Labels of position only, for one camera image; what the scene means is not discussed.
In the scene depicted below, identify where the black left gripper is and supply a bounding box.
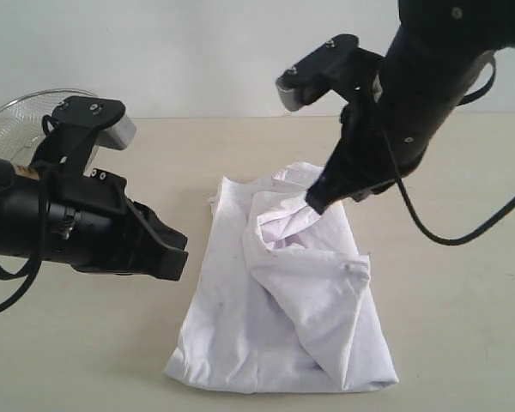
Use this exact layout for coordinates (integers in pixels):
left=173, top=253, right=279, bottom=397
left=73, top=197, right=188, bottom=282

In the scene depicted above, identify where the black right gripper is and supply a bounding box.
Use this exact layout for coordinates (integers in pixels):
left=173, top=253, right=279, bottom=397
left=306, top=103, right=412, bottom=215

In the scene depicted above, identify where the white t-shirt red lettering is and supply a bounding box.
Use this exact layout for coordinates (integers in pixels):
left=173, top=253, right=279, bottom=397
left=164, top=162, right=398, bottom=394

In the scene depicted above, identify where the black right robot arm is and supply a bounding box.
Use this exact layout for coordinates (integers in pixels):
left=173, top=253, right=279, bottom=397
left=299, top=1, right=515, bottom=213

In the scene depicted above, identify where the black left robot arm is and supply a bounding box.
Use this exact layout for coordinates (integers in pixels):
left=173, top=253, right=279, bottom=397
left=0, top=159, right=188, bottom=281

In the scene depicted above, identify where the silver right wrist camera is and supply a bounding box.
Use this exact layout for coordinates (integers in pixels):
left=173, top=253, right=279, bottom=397
left=276, top=33, right=384, bottom=112

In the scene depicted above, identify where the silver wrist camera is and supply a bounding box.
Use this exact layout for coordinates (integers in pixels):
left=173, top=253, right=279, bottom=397
left=276, top=33, right=384, bottom=112
left=29, top=96, right=137, bottom=177

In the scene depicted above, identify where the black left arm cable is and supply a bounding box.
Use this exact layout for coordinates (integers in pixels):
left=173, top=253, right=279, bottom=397
left=0, top=162, right=57, bottom=321

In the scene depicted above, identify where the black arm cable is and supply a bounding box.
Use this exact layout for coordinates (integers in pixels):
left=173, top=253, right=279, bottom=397
left=0, top=162, right=57, bottom=321
left=381, top=55, right=515, bottom=246

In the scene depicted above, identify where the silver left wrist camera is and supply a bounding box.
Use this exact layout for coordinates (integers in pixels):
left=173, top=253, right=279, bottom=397
left=29, top=96, right=137, bottom=177

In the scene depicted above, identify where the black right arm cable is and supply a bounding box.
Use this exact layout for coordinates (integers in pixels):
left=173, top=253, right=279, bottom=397
left=381, top=55, right=515, bottom=246

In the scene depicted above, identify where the metal wire mesh basket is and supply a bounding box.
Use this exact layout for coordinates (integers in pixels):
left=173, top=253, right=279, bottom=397
left=0, top=88, right=96, bottom=166

